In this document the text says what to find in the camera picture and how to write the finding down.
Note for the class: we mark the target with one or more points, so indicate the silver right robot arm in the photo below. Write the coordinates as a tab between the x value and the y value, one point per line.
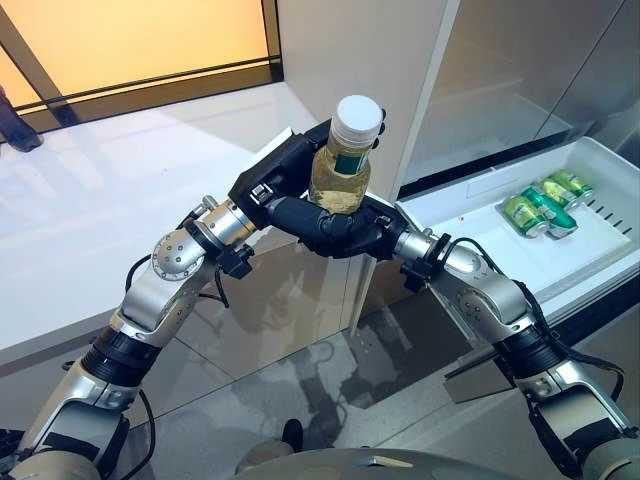
495	300

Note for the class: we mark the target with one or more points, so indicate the white fridge drawer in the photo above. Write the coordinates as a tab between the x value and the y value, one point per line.
575	255

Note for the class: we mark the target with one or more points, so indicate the stainless steel fridge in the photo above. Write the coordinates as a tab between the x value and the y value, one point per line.
500	75

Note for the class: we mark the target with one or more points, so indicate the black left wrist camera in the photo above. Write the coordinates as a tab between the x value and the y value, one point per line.
235	261

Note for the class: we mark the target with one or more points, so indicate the dark object by window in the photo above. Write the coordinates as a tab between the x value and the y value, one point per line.
15	125

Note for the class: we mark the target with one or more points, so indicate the light green drink can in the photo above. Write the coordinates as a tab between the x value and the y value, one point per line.
570	185
522	215

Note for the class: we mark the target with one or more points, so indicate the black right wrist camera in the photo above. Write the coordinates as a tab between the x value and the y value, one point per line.
417	276

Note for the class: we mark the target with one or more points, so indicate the white counter cabinet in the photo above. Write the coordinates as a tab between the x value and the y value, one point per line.
100	200

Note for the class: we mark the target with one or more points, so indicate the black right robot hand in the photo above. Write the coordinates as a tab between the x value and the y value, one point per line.
360	235

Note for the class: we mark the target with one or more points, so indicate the dark green drink can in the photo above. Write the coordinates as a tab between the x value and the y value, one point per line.
555	217

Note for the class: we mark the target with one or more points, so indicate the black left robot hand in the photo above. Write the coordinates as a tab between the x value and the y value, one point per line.
275	175

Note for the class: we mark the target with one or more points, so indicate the grey robot torso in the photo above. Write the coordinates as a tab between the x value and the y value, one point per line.
375	462

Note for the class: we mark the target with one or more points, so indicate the orange window black frame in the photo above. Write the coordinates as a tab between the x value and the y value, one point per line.
125	40

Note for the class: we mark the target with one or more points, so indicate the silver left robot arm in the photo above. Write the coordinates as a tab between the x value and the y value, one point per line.
150	300

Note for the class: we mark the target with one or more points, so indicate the white tall cabinet panel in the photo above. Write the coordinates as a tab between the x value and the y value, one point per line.
360	50

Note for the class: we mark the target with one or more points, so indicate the yellow drink bottle white cap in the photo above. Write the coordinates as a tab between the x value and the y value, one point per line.
340	185

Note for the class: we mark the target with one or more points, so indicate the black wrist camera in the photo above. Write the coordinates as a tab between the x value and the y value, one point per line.
417	276
235	261

